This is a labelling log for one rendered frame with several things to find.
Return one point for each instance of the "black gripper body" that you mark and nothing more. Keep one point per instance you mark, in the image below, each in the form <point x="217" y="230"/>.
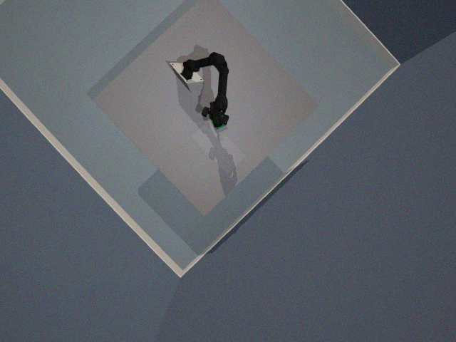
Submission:
<point x="206" y="111"/>

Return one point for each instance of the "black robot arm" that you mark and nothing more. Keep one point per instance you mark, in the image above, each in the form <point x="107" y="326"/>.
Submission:
<point x="220" y="103"/>

